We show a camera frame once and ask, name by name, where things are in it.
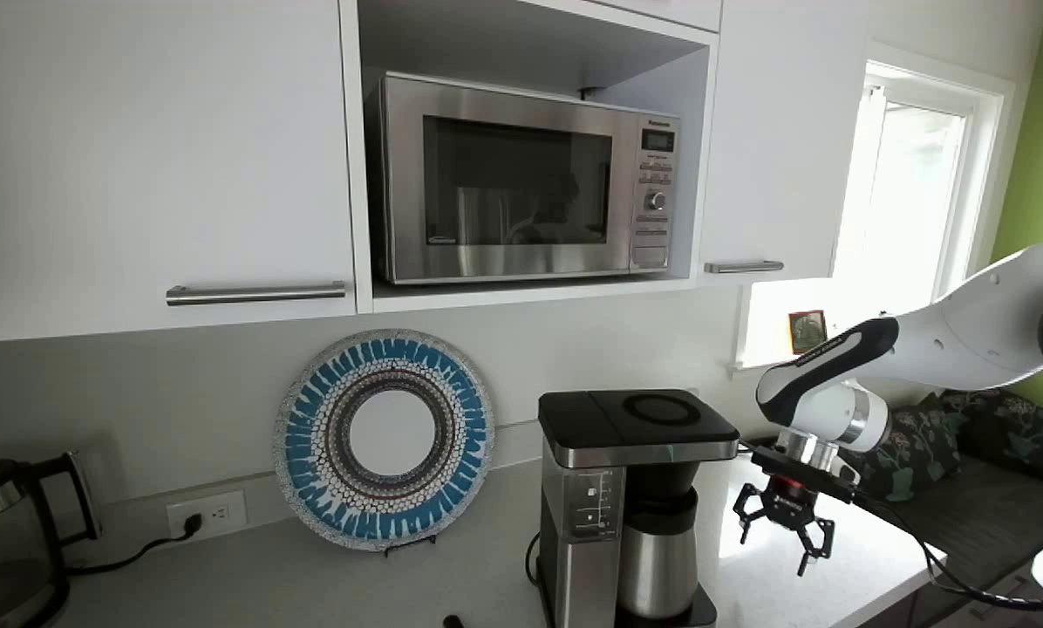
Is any stainless steel microwave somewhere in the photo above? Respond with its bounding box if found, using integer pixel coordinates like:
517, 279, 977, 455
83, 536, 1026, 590
372, 65, 682, 291

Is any long steel cabinet handle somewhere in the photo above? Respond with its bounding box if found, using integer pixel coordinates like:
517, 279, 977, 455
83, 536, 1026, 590
165, 279, 351, 310

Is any black plug with cord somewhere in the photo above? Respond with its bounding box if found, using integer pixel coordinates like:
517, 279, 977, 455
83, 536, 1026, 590
62, 508, 208, 576

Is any short steel cabinet handle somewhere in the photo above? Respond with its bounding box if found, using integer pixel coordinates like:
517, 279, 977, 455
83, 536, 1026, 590
700, 255, 789, 279

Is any small white overhead cabinet door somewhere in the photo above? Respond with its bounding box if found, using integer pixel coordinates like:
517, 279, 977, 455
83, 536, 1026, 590
587, 0, 725, 40

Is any dark patterned cushion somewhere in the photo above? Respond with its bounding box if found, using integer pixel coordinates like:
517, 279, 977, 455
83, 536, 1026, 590
954, 388, 1043, 497
853, 393, 965, 508

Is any small dark picture frame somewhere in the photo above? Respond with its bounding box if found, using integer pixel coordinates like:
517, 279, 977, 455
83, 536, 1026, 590
783, 306, 832, 356

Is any white framed window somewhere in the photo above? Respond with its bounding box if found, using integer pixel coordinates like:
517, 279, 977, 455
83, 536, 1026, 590
733, 50, 1019, 378

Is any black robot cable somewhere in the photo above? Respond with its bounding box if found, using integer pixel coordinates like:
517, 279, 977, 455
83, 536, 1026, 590
847, 393, 1043, 617

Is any blue white decorative plate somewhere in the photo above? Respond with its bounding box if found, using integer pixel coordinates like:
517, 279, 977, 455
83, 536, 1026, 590
272, 327, 503, 555

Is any white wall outlet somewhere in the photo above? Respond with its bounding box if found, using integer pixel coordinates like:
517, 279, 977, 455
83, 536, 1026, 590
165, 490, 250, 540

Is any steel thermal carafe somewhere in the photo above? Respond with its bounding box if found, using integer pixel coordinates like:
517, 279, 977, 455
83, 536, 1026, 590
614, 463, 705, 626

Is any large white cabinet door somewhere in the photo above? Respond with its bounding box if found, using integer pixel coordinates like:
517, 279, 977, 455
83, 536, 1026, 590
0, 0, 364, 349

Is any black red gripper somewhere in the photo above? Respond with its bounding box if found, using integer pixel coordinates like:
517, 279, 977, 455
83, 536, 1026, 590
733, 463, 839, 583

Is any black coffeemaker cord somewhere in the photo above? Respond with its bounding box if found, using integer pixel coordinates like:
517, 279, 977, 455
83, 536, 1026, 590
523, 529, 547, 590

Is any glass kettle black handle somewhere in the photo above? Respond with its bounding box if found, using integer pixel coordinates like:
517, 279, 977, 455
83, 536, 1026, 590
0, 452, 100, 628

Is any dark grey sofa seat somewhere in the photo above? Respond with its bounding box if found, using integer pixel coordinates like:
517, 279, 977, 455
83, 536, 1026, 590
864, 452, 1043, 628

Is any black plate stand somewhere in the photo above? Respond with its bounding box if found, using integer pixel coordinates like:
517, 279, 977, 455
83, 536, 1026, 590
377, 529, 443, 561

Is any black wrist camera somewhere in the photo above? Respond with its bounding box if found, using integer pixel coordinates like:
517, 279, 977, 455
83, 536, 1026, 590
745, 443, 869, 508

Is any steel black coffeemaker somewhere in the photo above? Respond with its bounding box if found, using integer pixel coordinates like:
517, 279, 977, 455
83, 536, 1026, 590
532, 388, 744, 628

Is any narrow white cabinet door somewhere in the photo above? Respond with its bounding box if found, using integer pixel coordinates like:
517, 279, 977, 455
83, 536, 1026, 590
697, 0, 875, 282

